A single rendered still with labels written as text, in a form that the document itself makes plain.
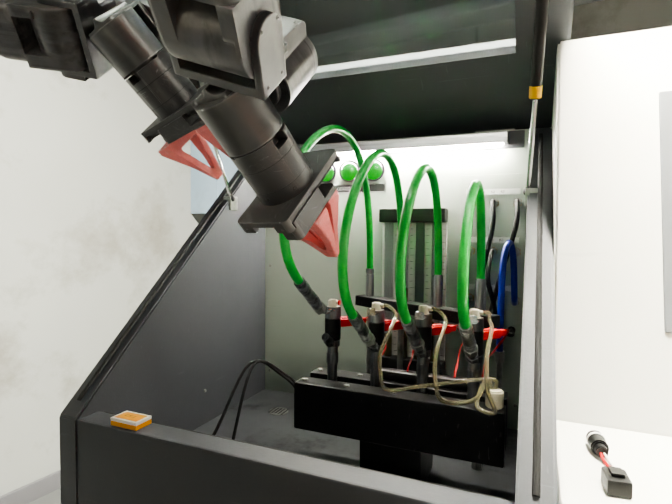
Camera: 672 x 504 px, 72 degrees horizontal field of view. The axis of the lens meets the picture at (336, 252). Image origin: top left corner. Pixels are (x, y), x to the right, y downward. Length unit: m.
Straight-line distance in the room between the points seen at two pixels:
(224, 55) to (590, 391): 0.62
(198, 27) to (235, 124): 0.08
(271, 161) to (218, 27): 0.12
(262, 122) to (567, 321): 0.53
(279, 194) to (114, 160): 2.36
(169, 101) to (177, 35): 0.21
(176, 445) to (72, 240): 1.98
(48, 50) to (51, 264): 1.99
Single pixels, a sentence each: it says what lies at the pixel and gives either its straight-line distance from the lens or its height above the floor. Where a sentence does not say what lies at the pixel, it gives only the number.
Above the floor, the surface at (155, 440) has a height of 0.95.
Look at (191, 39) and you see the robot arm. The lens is 0.36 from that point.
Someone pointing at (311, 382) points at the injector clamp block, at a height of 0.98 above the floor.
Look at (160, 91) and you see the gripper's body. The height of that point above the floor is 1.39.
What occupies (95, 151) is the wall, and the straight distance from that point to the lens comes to 2.70.
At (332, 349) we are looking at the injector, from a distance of 0.83.
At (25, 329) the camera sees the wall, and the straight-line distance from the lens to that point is 2.54.
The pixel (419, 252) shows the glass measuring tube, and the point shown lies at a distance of 1.02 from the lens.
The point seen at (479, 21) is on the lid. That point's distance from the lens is 0.92.
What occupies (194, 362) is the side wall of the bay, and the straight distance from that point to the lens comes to 1.02.
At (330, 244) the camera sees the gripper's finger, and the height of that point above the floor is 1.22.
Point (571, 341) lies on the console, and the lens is 0.75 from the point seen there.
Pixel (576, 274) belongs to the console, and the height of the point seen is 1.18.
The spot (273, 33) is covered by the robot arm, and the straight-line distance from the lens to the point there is 0.36.
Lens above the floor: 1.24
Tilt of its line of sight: 2 degrees down
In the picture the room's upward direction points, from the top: 1 degrees clockwise
